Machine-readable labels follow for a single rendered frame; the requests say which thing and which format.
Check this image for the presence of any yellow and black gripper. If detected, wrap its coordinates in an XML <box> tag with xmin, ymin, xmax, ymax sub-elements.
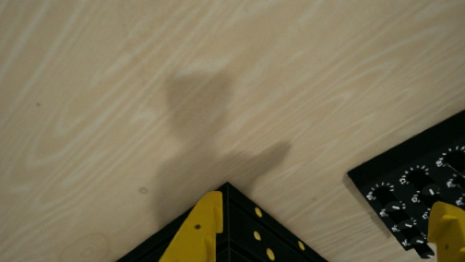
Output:
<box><xmin>159</xmin><ymin>191</ymin><xmax>465</xmax><ymax>262</ymax></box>

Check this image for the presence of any black control panel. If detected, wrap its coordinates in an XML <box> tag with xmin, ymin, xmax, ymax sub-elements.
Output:
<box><xmin>348</xmin><ymin>111</ymin><xmax>465</xmax><ymax>259</ymax></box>

